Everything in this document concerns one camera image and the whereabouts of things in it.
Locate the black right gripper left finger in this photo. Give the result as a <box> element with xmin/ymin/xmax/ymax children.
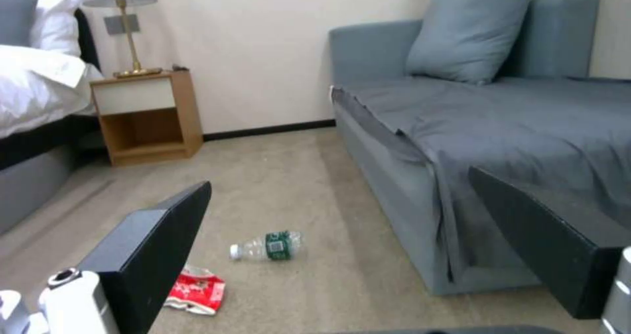
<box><xmin>0</xmin><ymin>181</ymin><xmax>213</xmax><ymax>334</ymax></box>

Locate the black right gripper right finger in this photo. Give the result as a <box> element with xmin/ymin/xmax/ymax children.
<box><xmin>468</xmin><ymin>166</ymin><xmax>631</xmax><ymax>334</ymax></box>

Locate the crushed red snack wrapper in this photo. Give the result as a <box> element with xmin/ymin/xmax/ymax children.
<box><xmin>164</xmin><ymin>266</ymin><xmax>227</xmax><ymax>316</ymax></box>

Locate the grey blue fabric sofa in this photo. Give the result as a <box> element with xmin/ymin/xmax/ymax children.
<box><xmin>328</xmin><ymin>0</ymin><xmax>631</xmax><ymax>297</ymax></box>

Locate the clear plastic bottle green label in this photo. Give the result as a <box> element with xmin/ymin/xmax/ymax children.
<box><xmin>229</xmin><ymin>230</ymin><xmax>303</xmax><ymax>261</ymax></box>

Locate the wooden bedside table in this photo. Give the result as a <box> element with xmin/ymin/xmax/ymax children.
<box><xmin>89</xmin><ymin>69</ymin><xmax>204</xmax><ymax>167</ymax></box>

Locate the bed with white duvet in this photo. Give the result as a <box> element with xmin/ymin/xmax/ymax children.
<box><xmin>0</xmin><ymin>7</ymin><xmax>107</xmax><ymax>235</ymax></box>

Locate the grey blue sofa cushion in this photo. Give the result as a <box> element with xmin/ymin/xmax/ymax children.
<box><xmin>407</xmin><ymin>0</ymin><xmax>538</xmax><ymax>86</ymax></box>

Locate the brass table lamp grey shade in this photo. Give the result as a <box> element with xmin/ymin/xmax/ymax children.
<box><xmin>79</xmin><ymin>0</ymin><xmax>164</xmax><ymax>78</ymax></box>

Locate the white pillow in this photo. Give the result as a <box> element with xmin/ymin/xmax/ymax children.
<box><xmin>30</xmin><ymin>0</ymin><xmax>84</xmax><ymax>58</ymax></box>

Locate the grey bed pillow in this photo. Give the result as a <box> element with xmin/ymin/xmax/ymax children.
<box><xmin>0</xmin><ymin>0</ymin><xmax>39</xmax><ymax>48</ymax></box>

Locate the grey wall switch panel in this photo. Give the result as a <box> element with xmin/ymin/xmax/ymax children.
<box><xmin>103</xmin><ymin>13</ymin><xmax>142</xmax><ymax>36</ymax></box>

